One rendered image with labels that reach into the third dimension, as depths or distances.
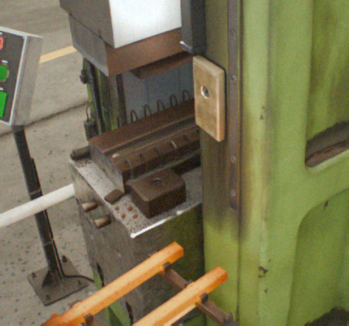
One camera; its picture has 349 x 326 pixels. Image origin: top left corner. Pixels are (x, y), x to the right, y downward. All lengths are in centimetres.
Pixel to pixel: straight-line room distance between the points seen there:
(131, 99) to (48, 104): 204
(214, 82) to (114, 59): 27
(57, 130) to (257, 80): 249
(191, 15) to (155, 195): 50
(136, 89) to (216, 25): 65
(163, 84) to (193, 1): 68
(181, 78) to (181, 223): 51
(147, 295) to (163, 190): 32
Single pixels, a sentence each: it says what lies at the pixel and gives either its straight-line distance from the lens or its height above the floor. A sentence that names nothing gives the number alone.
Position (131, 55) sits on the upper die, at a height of 131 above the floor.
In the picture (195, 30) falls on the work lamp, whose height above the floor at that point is 143.
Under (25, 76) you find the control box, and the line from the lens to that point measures 190.
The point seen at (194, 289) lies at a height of 98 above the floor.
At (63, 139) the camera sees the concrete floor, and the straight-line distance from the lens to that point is 349.
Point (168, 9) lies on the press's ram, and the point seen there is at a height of 142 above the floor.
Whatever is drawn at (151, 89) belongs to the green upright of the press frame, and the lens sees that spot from 185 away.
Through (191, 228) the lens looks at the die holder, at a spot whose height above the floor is 84.
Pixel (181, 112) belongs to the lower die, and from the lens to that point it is 179.
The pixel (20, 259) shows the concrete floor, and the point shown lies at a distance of 283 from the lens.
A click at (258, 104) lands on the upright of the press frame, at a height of 132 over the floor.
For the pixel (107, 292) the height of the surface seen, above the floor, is 98.
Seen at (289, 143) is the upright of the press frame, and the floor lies 123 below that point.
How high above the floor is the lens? 197
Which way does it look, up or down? 37 degrees down
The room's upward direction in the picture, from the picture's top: 4 degrees counter-clockwise
